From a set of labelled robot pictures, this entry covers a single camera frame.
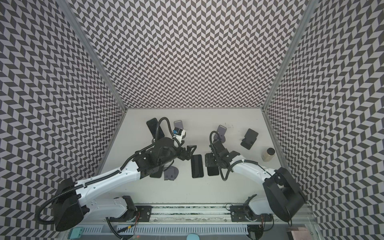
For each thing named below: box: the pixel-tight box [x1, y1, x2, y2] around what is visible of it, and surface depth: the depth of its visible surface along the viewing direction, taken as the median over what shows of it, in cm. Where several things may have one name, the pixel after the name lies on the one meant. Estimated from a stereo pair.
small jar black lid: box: [261, 147, 276, 162], surface depth 87 cm
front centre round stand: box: [164, 166, 179, 181], surface depth 83 cm
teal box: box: [67, 227, 84, 240], surface depth 67 cm
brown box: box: [286, 226, 312, 240], surface depth 66 cm
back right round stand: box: [213, 124, 227, 144], surface depth 98 cm
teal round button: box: [186, 233, 200, 240], surface depth 67 cm
